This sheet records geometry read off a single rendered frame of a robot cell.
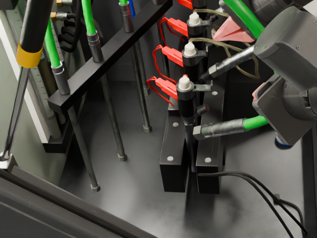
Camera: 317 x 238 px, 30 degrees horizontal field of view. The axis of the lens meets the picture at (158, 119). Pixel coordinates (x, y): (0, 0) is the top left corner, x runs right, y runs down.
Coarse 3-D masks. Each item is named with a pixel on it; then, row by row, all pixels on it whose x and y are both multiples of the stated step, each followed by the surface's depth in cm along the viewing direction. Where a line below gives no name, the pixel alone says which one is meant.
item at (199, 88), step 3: (195, 84) 93; (198, 84) 93; (198, 87) 92; (201, 87) 92; (204, 87) 92; (207, 87) 92; (192, 90) 92; (195, 90) 92; (198, 90) 92; (201, 90) 92; (204, 90) 92; (207, 90) 92
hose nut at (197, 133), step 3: (198, 126) 84; (201, 126) 84; (195, 129) 84; (198, 129) 84; (195, 132) 84; (198, 132) 84; (195, 135) 84; (198, 135) 84; (201, 135) 83; (198, 138) 84; (201, 138) 84; (204, 138) 84
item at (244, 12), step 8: (224, 0) 64; (232, 0) 64; (240, 0) 64; (232, 8) 65; (240, 8) 64; (248, 8) 65; (240, 16) 65; (248, 16) 64; (48, 24) 86; (248, 24) 65; (256, 24) 65; (48, 32) 87; (256, 32) 65; (48, 40) 88; (48, 48) 90; (56, 48) 91; (56, 56) 91; (56, 64) 92; (56, 72) 93; (248, 120) 77; (256, 120) 76; (264, 120) 74; (248, 128) 77
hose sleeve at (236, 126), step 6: (234, 120) 79; (240, 120) 78; (204, 126) 83; (210, 126) 82; (216, 126) 81; (222, 126) 80; (228, 126) 79; (234, 126) 78; (240, 126) 78; (204, 132) 83; (210, 132) 82; (216, 132) 81; (222, 132) 80; (228, 132) 80; (234, 132) 79; (240, 132) 79
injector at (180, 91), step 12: (192, 84) 92; (180, 96) 93; (192, 96) 93; (180, 108) 95; (192, 108) 95; (204, 108) 95; (192, 120) 97; (192, 132) 99; (192, 144) 102; (192, 156) 104; (192, 168) 106
